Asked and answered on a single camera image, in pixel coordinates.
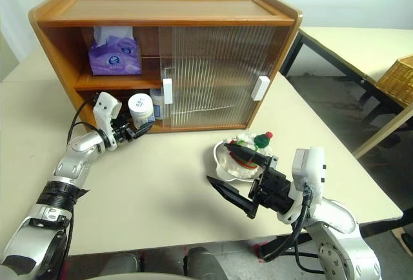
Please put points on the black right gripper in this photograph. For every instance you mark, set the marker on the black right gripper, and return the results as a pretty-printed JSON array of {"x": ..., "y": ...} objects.
[{"x": 272, "y": 189}]

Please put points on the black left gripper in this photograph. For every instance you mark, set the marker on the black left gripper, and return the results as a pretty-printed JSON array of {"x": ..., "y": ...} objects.
[{"x": 122, "y": 130}]

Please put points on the white lidded bottle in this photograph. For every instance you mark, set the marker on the white lidded bottle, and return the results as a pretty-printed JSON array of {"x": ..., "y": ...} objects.
[
  {"x": 157, "y": 102},
  {"x": 140, "y": 107}
]

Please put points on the white fuzzy toy green hat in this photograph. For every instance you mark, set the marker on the white fuzzy toy green hat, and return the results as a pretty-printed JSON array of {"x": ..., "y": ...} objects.
[{"x": 261, "y": 139}]

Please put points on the purple tissue box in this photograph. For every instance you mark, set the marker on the purple tissue box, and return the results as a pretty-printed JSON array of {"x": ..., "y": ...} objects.
[{"x": 113, "y": 60}]

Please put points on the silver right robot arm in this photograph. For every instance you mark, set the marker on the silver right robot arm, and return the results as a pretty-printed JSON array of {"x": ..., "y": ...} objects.
[{"x": 338, "y": 238}]

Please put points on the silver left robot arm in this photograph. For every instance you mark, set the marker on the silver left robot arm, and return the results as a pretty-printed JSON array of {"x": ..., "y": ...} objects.
[{"x": 64, "y": 170}]

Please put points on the wooden cabinet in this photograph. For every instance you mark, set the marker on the wooden cabinet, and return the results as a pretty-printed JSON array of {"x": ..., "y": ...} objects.
[{"x": 161, "y": 10}]

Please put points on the ribbed translucent sliding door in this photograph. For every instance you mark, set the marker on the ribbed translucent sliding door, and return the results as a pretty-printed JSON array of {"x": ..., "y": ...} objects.
[
  {"x": 193, "y": 67},
  {"x": 232, "y": 67}
]

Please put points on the grey rounded shape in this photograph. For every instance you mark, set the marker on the grey rounded shape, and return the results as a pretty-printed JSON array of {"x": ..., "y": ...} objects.
[
  {"x": 122, "y": 265},
  {"x": 206, "y": 264}
]

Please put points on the wicker basket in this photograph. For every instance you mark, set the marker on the wicker basket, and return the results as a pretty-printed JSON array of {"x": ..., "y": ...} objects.
[{"x": 397, "y": 78}]

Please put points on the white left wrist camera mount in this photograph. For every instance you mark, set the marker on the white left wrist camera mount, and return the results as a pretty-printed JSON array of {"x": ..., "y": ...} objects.
[{"x": 104, "y": 106}]

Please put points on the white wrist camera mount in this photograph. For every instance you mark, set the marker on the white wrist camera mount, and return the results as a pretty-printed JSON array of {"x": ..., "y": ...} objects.
[
  {"x": 311, "y": 167},
  {"x": 104, "y": 106}
]

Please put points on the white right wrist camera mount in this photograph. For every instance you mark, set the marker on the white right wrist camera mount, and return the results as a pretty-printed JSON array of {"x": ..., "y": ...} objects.
[{"x": 311, "y": 167}]

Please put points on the beige table black frame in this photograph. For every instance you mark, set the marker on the beige table black frame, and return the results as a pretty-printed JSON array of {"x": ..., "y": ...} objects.
[{"x": 332, "y": 39}]

